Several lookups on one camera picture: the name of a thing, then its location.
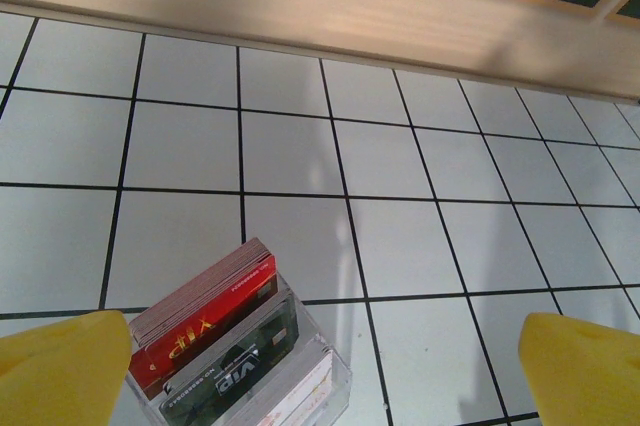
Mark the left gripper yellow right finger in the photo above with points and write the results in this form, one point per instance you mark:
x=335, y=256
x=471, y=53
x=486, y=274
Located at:
x=590, y=381

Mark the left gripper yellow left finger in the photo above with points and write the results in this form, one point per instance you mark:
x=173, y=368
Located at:
x=60, y=376

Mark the red VIP card stack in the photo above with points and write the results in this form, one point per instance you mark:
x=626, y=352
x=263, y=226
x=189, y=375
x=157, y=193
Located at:
x=210, y=326

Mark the black VIP card stack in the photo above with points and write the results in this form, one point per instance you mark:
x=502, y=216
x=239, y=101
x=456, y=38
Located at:
x=240, y=371

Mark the clear acrylic card box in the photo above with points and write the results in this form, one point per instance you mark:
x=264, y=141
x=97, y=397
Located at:
x=344, y=383

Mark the pink blossom card stack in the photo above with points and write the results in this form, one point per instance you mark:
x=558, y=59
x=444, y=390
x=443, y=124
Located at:
x=310, y=391

